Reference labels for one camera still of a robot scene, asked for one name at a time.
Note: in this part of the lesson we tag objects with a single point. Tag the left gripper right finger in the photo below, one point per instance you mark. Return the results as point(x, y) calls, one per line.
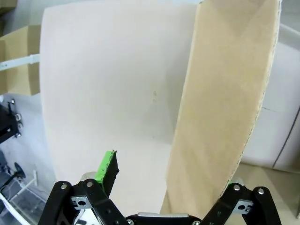
point(264, 206)

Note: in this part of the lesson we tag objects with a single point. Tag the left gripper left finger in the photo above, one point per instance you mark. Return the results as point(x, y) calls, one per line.
point(103, 164)

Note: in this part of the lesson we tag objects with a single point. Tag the brown cardboard shipping box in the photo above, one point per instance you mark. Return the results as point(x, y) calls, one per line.
point(222, 93)

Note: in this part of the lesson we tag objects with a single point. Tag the white furniture panel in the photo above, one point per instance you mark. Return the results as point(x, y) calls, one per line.
point(281, 105)

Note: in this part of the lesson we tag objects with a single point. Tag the black metal bracket frame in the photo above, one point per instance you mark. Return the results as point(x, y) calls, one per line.
point(11, 126)

